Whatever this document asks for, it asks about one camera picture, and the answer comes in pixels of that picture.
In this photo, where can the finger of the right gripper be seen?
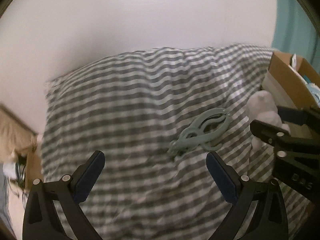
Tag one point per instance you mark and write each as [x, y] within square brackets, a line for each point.
[266, 132]
[304, 116]

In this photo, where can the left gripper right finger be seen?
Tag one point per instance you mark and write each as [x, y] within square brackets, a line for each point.
[269, 219]

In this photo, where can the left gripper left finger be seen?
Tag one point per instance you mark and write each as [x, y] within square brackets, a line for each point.
[41, 220]

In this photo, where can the white plush toy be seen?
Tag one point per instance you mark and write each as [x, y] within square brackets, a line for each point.
[261, 106]

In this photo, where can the green white carton box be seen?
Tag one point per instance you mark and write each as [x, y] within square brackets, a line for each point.
[293, 62]

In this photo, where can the blue white tissue pack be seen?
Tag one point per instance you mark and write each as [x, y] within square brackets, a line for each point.
[306, 83]

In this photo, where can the blue grey cloth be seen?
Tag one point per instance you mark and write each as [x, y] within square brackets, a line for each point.
[4, 201]

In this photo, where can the large open cardboard box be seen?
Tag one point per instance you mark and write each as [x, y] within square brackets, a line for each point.
[286, 85]

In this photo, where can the small cardboard box with clutter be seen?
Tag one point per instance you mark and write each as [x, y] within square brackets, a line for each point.
[24, 169]

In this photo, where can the teal plastic clothes hanger clip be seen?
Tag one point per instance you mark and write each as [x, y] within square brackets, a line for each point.
[205, 130]

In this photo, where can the teal curtain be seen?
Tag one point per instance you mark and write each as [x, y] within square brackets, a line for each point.
[294, 32]

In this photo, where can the beige pillow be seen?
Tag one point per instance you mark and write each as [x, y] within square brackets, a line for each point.
[17, 139]

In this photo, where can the checked green white blanket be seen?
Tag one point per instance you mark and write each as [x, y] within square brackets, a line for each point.
[131, 107]

